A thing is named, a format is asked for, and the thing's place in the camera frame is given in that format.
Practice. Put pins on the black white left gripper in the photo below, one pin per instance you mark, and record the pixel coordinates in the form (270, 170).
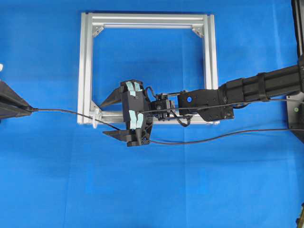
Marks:
(12, 105)

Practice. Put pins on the yellow black object bottom right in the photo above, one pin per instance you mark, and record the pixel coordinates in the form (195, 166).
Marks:
(300, 220)

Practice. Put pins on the aluminium extrusion frame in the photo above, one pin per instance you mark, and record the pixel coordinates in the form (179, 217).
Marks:
(168, 52)

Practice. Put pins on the black rail at right edge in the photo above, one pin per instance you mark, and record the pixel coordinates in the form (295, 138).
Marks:
(298, 16)

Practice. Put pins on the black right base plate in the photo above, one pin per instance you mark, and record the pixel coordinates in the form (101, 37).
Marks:
(295, 114)

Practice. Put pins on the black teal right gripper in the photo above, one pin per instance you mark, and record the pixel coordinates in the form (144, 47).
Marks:
(135, 101)

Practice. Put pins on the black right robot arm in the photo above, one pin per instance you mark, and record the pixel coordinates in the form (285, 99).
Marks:
(210, 104)

